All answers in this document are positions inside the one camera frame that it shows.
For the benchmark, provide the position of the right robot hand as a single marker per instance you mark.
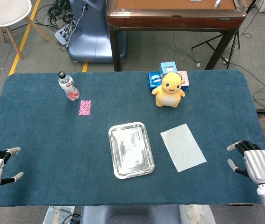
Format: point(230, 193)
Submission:
point(258, 165)

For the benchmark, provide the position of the white paper sheet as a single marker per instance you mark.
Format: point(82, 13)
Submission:
point(183, 147)

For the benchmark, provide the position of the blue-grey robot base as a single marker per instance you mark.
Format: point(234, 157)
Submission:
point(92, 35)

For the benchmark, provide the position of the rectangular metal tray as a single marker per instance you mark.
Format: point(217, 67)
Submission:
point(131, 151)

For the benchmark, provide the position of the blue table mat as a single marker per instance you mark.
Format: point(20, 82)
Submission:
point(52, 140)

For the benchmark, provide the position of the clear plastic bag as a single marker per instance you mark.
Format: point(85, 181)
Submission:
point(57, 214)

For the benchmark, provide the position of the white crumpled bag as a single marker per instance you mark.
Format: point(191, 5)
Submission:
point(195, 214)

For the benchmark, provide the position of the pink tissue pack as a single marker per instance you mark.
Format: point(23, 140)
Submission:
point(185, 80)

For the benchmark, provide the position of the pink patterned card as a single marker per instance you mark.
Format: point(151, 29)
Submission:
point(85, 107)

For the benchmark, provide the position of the clear drink bottle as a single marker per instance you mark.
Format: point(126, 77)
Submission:
point(69, 88)

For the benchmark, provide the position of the yellow plush toy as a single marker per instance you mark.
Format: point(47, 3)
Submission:
point(168, 93)

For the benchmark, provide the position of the light blue box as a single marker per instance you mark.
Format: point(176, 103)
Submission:
point(168, 67)

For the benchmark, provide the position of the black tripod stand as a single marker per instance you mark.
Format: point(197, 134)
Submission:
point(204, 42)

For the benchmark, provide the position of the blue snack boxes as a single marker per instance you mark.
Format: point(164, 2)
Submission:
point(154, 80)

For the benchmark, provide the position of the grey robot torso base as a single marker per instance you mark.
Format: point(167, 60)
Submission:
point(123, 214)

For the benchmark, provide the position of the grey power strip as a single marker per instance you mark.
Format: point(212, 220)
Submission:
point(61, 35)

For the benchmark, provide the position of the white chair with wooden legs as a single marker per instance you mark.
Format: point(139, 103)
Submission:
point(3, 9)

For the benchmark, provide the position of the brown mahjong table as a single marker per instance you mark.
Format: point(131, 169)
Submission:
point(169, 19)

